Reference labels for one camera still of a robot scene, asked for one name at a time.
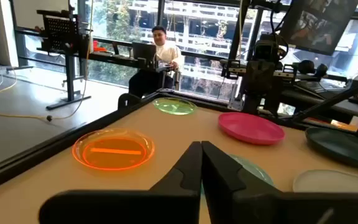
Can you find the orange translucent plastic plate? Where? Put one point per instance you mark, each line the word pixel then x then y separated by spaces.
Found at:
pixel 113 155

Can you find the black desk frame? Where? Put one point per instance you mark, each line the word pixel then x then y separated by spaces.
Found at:
pixel 120 59

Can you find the pink plastic plate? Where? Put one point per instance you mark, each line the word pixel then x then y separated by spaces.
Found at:
pixel 250 127

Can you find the black headphones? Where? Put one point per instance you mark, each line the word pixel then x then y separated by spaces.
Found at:
pixel 306 67

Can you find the orange object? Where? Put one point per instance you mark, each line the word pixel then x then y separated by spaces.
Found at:
pixel 99 48

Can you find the white plastic plate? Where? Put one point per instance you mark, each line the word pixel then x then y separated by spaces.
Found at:
pixel 331 182

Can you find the black equipment desk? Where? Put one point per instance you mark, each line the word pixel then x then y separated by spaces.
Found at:
pixel 337 105

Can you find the tan table mat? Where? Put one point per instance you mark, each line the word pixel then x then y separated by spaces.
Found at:
pixel 172 130

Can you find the black monitor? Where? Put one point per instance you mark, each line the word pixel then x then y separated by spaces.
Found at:
pixel 319 28

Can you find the large teal bowl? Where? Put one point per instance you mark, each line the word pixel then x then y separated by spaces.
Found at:
pixel 337 146

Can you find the black frame clamp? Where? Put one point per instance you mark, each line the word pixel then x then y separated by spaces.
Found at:
pixel 128 100

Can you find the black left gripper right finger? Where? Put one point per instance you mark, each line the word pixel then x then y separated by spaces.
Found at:
pixel 244 205

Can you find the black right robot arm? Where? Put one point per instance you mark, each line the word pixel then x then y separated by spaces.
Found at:
pixel 259 102

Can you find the black equipment stand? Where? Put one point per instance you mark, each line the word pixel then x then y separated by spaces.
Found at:
pixel 70 77

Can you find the green translucent plastic plate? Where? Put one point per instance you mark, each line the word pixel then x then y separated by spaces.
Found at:
pixel 174 107

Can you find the black laptop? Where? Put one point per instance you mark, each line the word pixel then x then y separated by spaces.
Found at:
pixel 143 51

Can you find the person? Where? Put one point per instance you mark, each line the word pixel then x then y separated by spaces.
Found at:
pixel 166 53

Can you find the teal translucent plastic plate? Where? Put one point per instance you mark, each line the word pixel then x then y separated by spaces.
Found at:
pixel 253 169

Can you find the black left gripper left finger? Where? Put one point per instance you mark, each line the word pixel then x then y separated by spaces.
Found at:
pixel 166 205

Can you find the black aluminium table frame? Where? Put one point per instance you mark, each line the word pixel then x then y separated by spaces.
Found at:
pixel 26 155

